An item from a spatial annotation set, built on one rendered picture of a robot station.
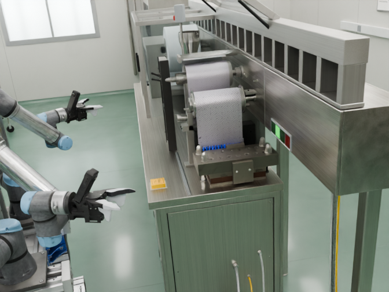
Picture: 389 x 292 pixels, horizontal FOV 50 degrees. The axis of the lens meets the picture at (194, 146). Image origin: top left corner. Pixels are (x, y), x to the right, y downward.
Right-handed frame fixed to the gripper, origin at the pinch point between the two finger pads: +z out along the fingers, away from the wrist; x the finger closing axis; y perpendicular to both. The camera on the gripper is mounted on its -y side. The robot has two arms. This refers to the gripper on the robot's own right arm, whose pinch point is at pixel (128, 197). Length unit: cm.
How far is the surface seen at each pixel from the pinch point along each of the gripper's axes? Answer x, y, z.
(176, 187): -74, 24, -1
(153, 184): -72, 22, -12
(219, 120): -92, -6, 19
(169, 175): -87, 22, -8
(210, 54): -118, -38, 13
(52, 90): -574, 28, -327
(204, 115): -89, -9, 12
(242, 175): -76, 18, 31
